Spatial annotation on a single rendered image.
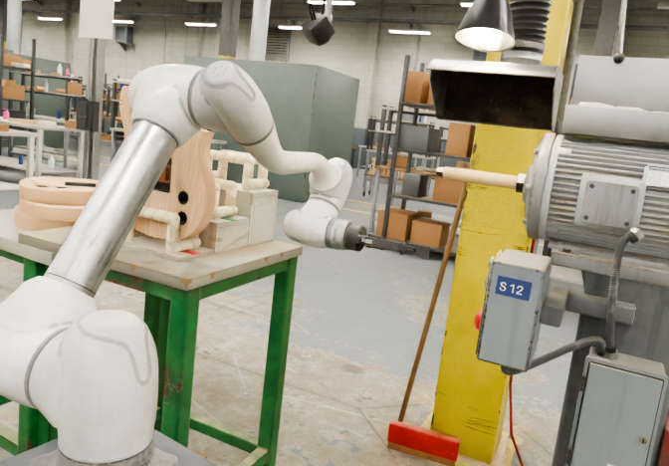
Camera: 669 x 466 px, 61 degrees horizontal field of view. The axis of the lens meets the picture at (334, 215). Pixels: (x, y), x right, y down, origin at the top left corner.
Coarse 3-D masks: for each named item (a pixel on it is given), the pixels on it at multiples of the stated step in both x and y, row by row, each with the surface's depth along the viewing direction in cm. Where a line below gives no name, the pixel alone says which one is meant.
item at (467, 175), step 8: (448, 168) 143; (456, 168) 142; (448, 176) 143; (456, 176) 142; (464, 176) 141; (472, 176) 140; (480, 176) 139; (488, 176) 138; (496, 176) 137; (504, 176) 137; (512, 176) 136; (488, 184) 139; (496, 184) 138; (504, 184) 137; (512, 184) 136
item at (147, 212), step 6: (144, 210) 157; (150, 210) 156; (156, 210) 156; (162, 210) 156; (144, 216) 157; (150, 216) 156; (156, 216) 155; (162, 216) 154; (168, 216) 153; (174, 216) 153
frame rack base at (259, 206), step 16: (224, 192) 181; (240, 192) 178; (256, 192) 178; (272, 192) 185; (240, 208) 178; (256, 208) 179; (272, 208) 187; (256, 224) 180; (272, 224) 189; (256, 240) 182; (272, 240) 190
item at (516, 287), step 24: (504, 264) 106; (528, 264) 106; (504, 288) 106; (528, 288) 104; (504, 312) 106; (528, 312) 104; (480, 336) 109; (504, 336) 107; (528, 336) 105; (504, 360) 107; (528, 360) 105
